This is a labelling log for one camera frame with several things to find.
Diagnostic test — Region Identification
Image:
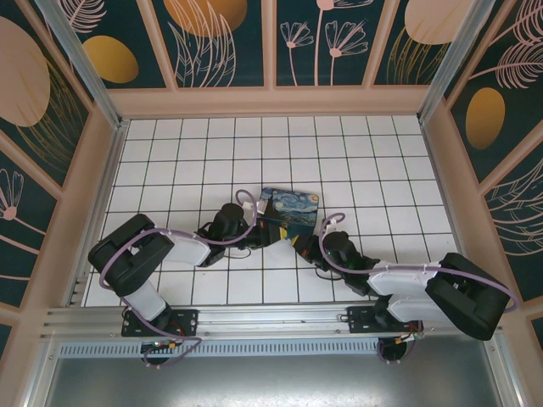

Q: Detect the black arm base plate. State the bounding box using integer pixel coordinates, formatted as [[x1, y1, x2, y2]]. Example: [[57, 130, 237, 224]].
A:
[[121, 308, 199, 338], [346, 304, 424, 337]]

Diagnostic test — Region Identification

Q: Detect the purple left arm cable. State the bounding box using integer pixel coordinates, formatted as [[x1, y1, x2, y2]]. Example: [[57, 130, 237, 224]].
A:
[[99, 189, 260, 370]]

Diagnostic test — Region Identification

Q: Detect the aluminium frame post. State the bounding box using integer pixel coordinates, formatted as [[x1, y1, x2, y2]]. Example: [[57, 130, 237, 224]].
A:
[[36, 0, 130, 131], [417, 0, 498, 125]]

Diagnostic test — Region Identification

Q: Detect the slotted grey cable duct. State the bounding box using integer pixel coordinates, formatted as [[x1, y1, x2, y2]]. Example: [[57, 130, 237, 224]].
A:
[[57, 340, 498, 360]]

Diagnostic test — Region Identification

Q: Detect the grey sheet metal panel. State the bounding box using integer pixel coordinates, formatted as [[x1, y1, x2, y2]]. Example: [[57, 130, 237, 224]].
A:
[[40, 354, 512, 407]]

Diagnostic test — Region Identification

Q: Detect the aluminium mounting rail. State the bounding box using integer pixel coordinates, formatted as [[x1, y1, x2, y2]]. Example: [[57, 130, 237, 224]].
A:
[[40, 305, 425, 341]]

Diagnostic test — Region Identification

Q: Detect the thin black right gripper cable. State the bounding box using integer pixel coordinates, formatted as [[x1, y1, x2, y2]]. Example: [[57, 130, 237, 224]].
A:
[[315, 269, 345, 284]]

